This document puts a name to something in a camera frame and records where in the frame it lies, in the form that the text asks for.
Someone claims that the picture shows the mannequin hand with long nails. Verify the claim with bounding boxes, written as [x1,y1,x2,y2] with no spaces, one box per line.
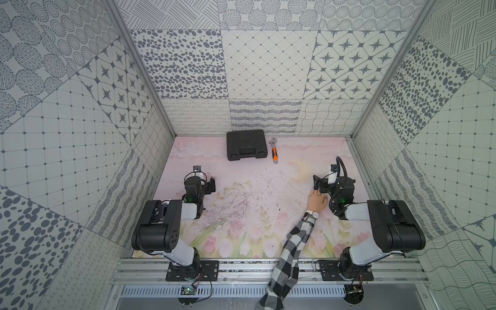
[307,189,329,213]

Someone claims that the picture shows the white wrist watch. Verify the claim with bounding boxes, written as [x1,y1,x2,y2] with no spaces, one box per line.
[306,210,320,220]

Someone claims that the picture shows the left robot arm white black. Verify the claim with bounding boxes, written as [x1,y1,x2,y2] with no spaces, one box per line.
[131,176,219,282]

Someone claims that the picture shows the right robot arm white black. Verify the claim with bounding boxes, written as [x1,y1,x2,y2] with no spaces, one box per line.
[313,173,426,282]

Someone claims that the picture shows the black plastic tool case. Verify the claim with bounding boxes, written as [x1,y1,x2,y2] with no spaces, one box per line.
[226,129,268,161]

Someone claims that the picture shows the black white checkered sleeve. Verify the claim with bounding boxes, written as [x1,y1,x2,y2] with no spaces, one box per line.
[255,213,316,309]

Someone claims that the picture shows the left circuit board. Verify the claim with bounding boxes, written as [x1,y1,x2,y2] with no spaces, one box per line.
[178,286,199,306]

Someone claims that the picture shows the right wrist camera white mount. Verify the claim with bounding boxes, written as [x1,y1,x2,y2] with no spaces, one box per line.
[328,164,340,185]

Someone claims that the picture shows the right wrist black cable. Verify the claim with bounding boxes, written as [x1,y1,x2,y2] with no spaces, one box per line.
[335,156,348,181]

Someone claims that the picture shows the orange handled adjustable wrench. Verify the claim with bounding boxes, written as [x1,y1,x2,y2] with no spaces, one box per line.
[269,137,278,164]

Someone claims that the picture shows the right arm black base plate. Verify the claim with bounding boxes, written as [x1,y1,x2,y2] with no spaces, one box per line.
[316,260,374,281]

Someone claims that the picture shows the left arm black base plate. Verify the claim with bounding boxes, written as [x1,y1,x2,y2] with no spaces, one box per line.
[166,260,220,282]

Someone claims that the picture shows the aluminium frame rail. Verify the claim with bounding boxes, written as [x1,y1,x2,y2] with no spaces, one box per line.
[109,257,430,287]

